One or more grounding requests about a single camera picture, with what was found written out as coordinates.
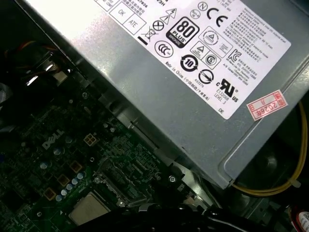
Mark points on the white barcode tag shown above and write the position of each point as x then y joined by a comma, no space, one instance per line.
304,216

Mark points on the black PC case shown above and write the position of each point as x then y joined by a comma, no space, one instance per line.
263,212

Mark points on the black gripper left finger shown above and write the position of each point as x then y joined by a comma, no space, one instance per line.
154,217

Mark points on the green motherboard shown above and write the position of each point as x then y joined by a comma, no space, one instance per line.
36,169

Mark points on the metal socket cover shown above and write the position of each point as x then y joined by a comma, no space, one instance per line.
137,203

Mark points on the red inspection sticker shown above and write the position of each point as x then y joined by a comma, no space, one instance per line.
268,104

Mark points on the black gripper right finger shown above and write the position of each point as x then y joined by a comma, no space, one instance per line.
183,217

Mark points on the grey power supply unit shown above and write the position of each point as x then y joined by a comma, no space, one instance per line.
169,108

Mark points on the silver CPU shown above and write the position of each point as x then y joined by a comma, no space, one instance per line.
87,205

